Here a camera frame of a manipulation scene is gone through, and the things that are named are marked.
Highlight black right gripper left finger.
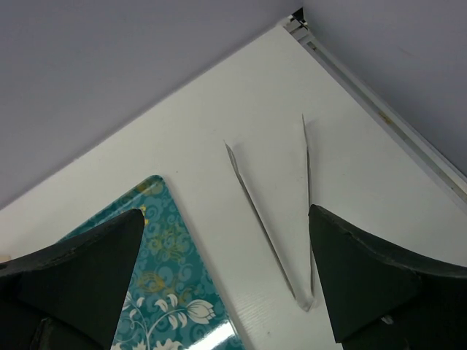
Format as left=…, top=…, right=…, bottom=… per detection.
left=1, top=209, right=144, bottom=349

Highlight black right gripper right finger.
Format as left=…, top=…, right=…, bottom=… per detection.
left=309, top=205, right=466, bottom=349

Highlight metal tongs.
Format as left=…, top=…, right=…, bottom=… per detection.
left=224, top=114, right=316, bottom=313

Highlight teal floral tray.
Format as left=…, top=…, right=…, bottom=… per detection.
left=67, top=175, right=244, bottom=349

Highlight aluminium table edge rail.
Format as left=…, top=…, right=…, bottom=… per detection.
left=283, top=9, right=466, bottom=211

